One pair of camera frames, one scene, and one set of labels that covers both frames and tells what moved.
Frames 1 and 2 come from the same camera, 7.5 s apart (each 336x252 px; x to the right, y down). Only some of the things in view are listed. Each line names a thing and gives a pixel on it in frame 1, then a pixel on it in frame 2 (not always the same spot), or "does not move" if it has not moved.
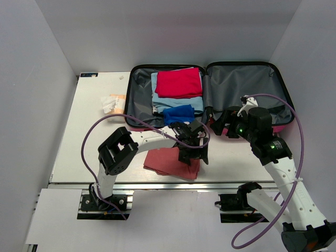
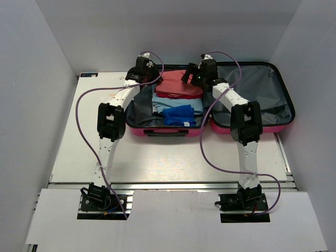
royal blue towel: x=179 y=114 does not move
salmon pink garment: x=165 y=161 → x=172 y=83
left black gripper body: x=195 y=151 → x=151 y=73
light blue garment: x=162 y=103 does not move
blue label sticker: x=88 y=74 does not move
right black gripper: x=218 y=126 → x=192 y=69
